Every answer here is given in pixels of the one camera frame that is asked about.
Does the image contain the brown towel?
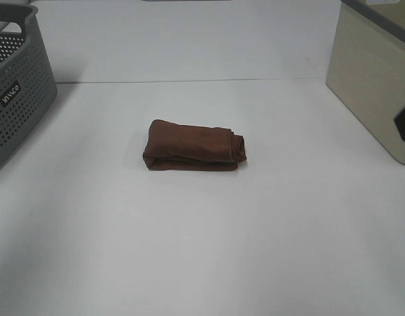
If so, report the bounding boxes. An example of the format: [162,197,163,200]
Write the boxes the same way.
[143,119,247,171]

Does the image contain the grey perforated plastic basket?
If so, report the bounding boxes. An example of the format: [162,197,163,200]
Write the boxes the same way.
[0,3,57,168]

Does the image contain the beige storage box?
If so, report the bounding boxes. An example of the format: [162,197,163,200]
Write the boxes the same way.
[326,1,405,165]

